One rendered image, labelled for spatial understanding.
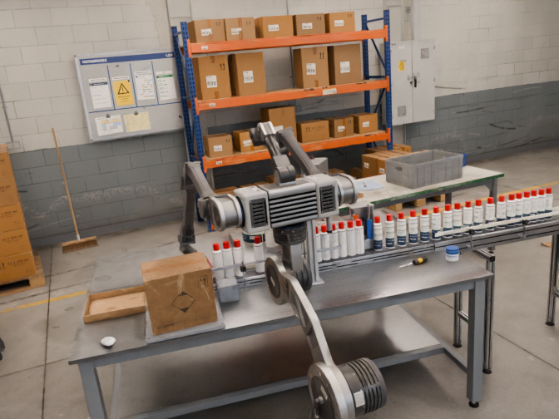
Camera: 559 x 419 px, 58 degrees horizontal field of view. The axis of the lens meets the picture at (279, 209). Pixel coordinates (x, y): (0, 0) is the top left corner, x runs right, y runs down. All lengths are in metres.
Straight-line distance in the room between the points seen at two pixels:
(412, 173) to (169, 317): 2.81
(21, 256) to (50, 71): 2.35
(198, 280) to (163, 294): 0.16
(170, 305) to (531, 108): 8.76
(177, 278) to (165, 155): 4.74
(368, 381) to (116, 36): 5.72
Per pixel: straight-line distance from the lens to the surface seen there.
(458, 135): 9.19
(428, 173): 4.67
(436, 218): 3.10
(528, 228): 3.46
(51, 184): 6.90
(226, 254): 2.72
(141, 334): 2.49
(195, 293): 2.35
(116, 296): 2.93
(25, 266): 5.63
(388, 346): 3.33
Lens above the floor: 1.99
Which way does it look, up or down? 16 degrees down
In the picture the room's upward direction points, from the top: 5 degrees counter-clockwise
